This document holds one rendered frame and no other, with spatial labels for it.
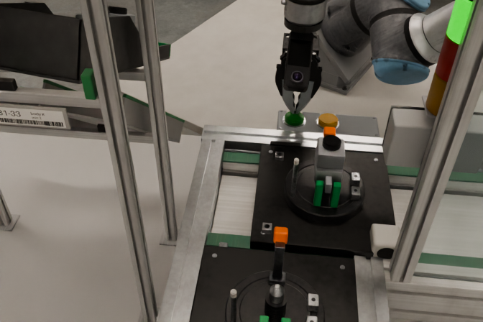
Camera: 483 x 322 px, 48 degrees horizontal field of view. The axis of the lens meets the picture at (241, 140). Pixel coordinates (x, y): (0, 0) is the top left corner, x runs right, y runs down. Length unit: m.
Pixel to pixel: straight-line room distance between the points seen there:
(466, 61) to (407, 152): 0.16
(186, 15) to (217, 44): 2.02
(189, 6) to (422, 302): 3.02
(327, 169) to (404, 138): 0.21
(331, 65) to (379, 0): 0.20
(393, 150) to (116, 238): 0.56
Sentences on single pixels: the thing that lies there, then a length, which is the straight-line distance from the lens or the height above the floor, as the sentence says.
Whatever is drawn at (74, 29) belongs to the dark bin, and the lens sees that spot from 0.64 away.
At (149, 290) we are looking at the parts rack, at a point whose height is 0.96.
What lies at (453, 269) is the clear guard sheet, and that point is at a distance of 0.89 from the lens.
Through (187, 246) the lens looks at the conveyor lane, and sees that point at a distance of 0.89.
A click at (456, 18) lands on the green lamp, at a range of 0.63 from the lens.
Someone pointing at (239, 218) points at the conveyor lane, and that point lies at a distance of 0.99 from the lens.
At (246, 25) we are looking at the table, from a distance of 1.67.
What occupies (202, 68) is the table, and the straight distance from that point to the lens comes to 1.47.
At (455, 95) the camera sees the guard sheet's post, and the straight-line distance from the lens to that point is 0.64.
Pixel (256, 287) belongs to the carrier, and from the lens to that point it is 0.81.
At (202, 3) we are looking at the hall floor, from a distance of 3.73.
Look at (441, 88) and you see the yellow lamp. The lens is 0.67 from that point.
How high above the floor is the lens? 1.66
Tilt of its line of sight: 41 degrees down
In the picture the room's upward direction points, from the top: 1 degrees clockwise
